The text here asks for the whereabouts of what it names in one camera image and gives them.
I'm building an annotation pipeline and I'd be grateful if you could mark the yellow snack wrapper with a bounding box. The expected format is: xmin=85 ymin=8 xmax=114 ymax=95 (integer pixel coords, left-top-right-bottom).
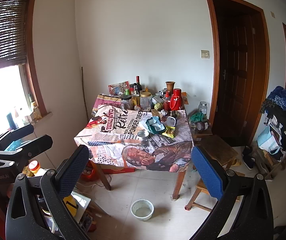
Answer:
xmin=162 ymin=126 xmax=175 ymax=138

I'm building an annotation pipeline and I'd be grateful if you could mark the silver tin can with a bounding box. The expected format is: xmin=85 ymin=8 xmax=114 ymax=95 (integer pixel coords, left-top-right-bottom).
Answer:
xmin=137 ymin=129 xmax=149 ymax=142

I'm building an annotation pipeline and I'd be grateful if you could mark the teal bag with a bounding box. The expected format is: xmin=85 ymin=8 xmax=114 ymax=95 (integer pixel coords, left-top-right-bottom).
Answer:
xmin=145 ymin=116 xmax=166 ymax=134

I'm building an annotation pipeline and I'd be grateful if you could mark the tan cardboard piece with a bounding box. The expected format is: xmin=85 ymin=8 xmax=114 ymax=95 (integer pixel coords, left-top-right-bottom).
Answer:
xmin=151 ymin=109 xmax=161 ymax=118

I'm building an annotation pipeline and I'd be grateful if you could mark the foil ball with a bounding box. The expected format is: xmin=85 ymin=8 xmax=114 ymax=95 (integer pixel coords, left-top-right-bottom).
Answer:
xmin=161 ymin=109 xmax=168 ymax=116

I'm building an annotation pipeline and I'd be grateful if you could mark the white trash bowl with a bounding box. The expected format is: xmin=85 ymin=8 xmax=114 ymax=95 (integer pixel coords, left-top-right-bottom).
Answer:
xmin=131 ymin=199 xmax=154 ymax=221

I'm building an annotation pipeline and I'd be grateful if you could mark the yellow black object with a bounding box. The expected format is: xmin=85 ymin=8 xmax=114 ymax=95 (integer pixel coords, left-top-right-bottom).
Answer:
xmin=63 ymin=195 xmax=79 ymax=217

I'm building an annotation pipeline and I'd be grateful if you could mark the black shoe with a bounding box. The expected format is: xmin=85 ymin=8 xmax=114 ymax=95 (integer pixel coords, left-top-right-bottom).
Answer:
xmin=242 ymin=146 xmax=256 ymax=170

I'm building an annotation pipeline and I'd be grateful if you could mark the wooden stool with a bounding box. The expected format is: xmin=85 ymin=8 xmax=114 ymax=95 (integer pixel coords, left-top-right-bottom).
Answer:
xmin=185 ymin=135 xmax=237 ymax=212

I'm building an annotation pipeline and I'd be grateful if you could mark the light blue bag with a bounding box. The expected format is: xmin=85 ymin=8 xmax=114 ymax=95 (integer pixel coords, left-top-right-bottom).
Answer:
xmin=257 ymin=125 xmax=282 ymax=155

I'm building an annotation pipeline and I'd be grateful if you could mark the red box under table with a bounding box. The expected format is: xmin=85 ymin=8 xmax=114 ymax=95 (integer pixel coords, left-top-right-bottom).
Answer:
xmin=100 ymin=164 xmax=136 ymax=174

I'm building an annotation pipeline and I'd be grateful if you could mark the pink tan paper bag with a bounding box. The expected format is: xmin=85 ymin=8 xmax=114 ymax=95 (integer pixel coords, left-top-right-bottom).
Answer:
xmin=91 ymin=94 xmax=121 ymax=116

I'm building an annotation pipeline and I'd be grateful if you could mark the wooden table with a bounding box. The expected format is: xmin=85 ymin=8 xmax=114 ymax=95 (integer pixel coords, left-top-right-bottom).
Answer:
xmin=92 ymin=92 xmax=196 ymax=201

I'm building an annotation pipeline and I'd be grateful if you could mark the clothes pile on rack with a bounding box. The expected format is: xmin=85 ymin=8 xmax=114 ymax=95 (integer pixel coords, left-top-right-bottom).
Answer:
xmin=260 ymin=86 xmax=286 ymax=159

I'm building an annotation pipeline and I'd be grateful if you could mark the black lid glass jar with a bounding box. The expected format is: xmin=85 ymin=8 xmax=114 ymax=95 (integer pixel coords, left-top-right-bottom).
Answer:
xmin=121 ymin=95 xmax=133 ymax=109

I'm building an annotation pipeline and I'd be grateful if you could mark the green cloth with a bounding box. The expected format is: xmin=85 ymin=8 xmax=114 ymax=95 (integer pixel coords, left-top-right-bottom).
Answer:
xmin=189 ymin=112 xmax=207 ymax=123

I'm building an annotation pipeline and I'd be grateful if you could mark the snack bag with red print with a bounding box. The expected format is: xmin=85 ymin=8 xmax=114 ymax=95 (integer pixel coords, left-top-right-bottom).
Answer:
xmin=108 ymin=81 xmax=129 ymax=96

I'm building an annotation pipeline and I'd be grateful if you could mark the bamboo window blind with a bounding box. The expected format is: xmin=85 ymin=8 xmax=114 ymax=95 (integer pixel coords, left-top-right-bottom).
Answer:
xmin=0 ymin=0 xmax=30 ymax=68

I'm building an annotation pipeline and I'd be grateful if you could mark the clear glass jar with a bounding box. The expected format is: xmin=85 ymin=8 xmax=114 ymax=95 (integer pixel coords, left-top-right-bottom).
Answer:
xmin=199 ymin=101 xmax=207 ymax=115

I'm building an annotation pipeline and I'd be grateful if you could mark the small red white can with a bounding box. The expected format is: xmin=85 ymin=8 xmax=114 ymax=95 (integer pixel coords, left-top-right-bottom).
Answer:
xmin=134 ymin=105 xmax=141 ymax=111

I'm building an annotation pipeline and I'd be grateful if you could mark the yellow label bottle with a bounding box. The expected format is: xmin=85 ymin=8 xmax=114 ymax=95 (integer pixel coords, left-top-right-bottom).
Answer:
xmin=132 ymin=85 xmax=140 ymax=107

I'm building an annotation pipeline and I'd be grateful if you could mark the dark wine bottle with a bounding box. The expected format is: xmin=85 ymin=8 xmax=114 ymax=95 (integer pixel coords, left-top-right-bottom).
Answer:
xmin=136 ymin=75 xmax=142 ymax=94

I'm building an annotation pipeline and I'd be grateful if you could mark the gold lid plastic jar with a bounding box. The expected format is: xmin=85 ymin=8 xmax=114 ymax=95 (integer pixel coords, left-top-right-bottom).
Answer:
xmin=140 ymin=92 xmax=152 ymax=112

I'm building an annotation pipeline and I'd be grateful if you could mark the orange paper packet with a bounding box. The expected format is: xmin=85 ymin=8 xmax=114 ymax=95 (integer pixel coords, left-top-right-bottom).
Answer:
xmin=181 ymin=92 xmax=188 ymax=105

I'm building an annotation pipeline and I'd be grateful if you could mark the red thermos jug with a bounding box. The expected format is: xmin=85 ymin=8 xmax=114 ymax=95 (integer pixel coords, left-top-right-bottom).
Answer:
xmin=170 ymin=88 xmax=183 ymax=111

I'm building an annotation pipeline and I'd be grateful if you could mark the red sauce bottle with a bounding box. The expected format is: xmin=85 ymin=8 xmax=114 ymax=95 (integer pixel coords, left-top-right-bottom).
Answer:
xmin=163 ymin=90 xmax=171 ymax=111

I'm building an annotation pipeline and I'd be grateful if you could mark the yellow green ball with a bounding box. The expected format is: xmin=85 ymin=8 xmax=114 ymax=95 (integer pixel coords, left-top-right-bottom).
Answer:
xmin=154 ymin=102 xmax=163 ymax=111

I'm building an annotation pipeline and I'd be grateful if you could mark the brown clay vase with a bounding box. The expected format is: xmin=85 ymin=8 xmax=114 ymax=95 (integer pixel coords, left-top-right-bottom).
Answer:
xmin=166 ymin=81 xmax=175 ymax=95

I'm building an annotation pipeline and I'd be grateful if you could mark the dark wooden door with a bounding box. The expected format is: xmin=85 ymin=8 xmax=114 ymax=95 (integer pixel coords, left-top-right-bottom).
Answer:
xmin=207 ymin=0 xmax=270 ymax=147

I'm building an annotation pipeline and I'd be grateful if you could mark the wall light switch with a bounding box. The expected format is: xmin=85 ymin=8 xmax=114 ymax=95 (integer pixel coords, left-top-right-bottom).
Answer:
xmin=201 ymin=50 xmax=210 ymax=59

